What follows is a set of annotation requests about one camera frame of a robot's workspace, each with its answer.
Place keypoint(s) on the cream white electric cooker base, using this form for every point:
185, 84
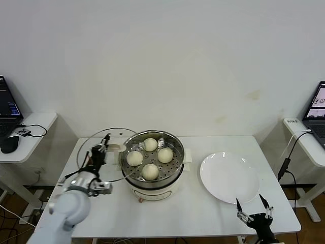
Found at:
152, 193

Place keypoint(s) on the white round plate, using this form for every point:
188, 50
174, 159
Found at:
228, 178

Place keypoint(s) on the black laptop with dark screen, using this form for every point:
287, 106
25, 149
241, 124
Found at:
8, 101

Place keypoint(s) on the black computer mouse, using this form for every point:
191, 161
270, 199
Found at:
10, 144

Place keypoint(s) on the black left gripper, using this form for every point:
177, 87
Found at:
96, 160

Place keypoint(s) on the white printed label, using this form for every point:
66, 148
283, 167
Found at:
292, 121

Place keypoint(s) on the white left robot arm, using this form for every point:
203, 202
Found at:
73, 203

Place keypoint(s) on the grey laptop with light screen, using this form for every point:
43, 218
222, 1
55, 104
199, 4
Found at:
317, 111

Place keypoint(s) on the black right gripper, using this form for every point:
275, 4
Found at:
261, 226

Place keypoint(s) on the small black QR device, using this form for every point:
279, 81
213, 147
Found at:
23, 131

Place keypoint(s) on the stainless steel steamer basket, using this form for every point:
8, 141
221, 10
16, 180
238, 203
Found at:
175, 170

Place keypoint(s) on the white steamed baozi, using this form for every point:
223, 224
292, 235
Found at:
134, 158
165, 155
150, 171
150, 145

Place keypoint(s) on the white side desk with mouse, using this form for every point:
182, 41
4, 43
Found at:
30, 150

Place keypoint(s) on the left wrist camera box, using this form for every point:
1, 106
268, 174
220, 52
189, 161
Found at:
104, 188

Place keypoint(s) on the white wall socket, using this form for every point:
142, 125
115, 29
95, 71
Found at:
38, 170

